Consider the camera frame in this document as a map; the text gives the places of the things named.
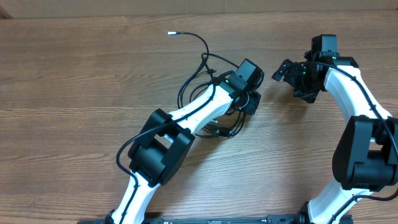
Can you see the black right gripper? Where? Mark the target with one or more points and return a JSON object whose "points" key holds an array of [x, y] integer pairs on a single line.
{"points": [[292, 76]]}

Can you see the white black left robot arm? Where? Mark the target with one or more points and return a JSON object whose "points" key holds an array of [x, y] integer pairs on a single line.
{"points": [[160, 148]]}

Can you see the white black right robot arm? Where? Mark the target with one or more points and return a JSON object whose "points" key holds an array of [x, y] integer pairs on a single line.
{"points": [[365, 159]]}

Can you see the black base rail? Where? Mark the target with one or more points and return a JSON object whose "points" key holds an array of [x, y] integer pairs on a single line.
{"points": [[270, 219]]}

